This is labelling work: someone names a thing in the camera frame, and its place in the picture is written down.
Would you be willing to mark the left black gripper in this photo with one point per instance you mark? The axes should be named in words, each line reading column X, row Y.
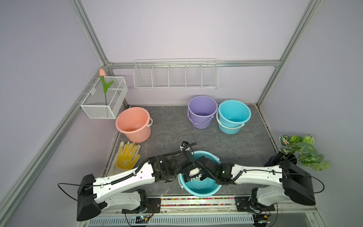
column 186, row 158

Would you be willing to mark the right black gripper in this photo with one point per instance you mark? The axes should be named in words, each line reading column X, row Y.
column 204, row 166

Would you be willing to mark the teal bucket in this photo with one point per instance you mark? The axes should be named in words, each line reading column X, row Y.
column 232, row 115
column 206, row 188

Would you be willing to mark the pink plastic bucket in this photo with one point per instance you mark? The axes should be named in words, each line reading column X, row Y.
column 135, row 123

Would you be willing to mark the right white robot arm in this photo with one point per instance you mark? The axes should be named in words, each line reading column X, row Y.
column 281, row 183

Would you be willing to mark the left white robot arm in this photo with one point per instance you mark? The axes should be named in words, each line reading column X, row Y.
column 93, row 193

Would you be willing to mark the purple bucket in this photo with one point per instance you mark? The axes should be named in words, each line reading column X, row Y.
column 201, row 111

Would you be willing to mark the yellow white work glove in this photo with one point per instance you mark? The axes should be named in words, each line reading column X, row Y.
column 125, row 158

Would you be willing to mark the potted green plant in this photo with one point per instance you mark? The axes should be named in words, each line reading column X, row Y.
column 299, row 150

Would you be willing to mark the pink artificial tulip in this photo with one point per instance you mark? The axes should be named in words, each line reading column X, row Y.
column 105, row 85

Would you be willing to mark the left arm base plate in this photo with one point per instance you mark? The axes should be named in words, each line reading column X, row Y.
column 153, row 205

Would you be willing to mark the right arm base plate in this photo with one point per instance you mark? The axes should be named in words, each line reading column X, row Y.
column 246, row 204

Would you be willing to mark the white vented cable duct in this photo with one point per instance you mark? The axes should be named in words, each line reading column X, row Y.
column 171, row 220

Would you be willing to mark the white wire basket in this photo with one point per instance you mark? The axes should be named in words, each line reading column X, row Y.
column 94, row 102

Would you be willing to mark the long white wire shelf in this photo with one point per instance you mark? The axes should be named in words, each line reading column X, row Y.
column 187, row 73

